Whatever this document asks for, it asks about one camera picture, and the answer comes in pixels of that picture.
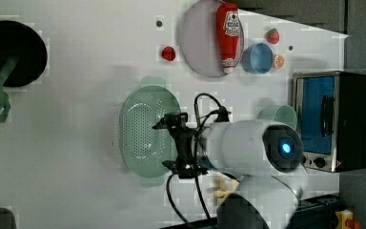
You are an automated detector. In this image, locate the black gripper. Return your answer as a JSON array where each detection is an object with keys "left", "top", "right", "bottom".
[{"left": 152, "top": 113, "right": 207, "bottom": 179}]

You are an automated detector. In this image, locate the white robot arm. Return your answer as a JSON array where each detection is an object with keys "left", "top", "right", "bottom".
[{"left": 152, "top": 113, "right": 308, "bottom": 229}]

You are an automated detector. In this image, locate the peeled banana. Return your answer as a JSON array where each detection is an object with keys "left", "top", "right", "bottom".
[{"left": 213, "top": 177, "right": 239, "bottom": 206}]

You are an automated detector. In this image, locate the small red strawberry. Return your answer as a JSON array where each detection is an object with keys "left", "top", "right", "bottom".
[{"left": 161, "top": 46, "right": 175, "bottom": 61}]

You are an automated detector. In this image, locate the pink round plate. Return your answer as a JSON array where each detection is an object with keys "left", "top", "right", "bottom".
[{"left": 179, "top": 0, "right": 244, "bottom": 77}]

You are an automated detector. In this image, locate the green mug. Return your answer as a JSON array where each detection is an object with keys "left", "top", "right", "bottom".
[{"left": 258, "top": 105, "right": 297, "bottom": 129}]

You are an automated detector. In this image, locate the blue bowl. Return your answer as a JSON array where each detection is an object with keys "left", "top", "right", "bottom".
[{"left": 242, "top": 43, "right": 274, "bottom": 74}]

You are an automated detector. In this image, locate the red ketchup bottle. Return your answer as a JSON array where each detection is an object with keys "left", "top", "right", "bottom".
[{"left": 215, "top": 3, "right": 240, "bottom": 73}]

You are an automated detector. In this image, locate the orange slice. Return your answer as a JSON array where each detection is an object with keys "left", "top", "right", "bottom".
[{"left": 273, "top": 54, "right": 285, "bottom": 69}]

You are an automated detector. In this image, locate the large red strawberry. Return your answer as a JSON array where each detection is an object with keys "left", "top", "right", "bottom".
[{"left": 265, "top": 28, "right": 280, "bottom": 44}]

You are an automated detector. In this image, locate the dark blue crate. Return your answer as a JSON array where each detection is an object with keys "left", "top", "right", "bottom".
[{"left": 286, "top": 196, "right": 345, "bottom": 229}]

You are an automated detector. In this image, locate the black toaster oven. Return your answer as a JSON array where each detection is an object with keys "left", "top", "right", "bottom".
[{"left": 292, "top": 71, "right": 366, "bottom": 173}]

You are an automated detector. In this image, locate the yellow toy object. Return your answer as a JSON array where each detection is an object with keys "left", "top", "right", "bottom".
[{"left": 335, "top": 210, "right": 361, "bottom": 229}]

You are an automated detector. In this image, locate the black round pot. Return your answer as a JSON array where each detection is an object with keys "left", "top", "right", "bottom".
[{"left": 0, "top": 20, "right": 48, "bottom": 88}]

